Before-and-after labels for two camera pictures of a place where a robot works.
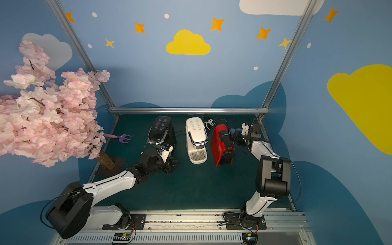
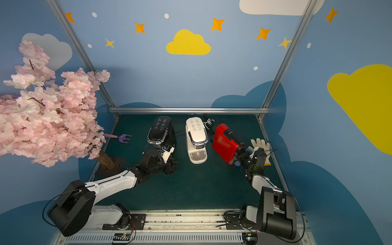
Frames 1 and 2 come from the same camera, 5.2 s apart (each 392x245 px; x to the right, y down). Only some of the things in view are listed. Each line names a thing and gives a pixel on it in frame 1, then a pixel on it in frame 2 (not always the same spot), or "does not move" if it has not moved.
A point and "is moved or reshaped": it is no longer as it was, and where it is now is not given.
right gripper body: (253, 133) -> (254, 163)
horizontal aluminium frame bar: (188, 109) does not move
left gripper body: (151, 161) does not move
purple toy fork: (122, 138) does not move
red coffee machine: (222, 147) is moved or reshaped
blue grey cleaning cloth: (233, 130) -> (236, 161)
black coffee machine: (162, 132) does not move
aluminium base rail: (283, 227) does not move
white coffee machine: (197, 137) does not move
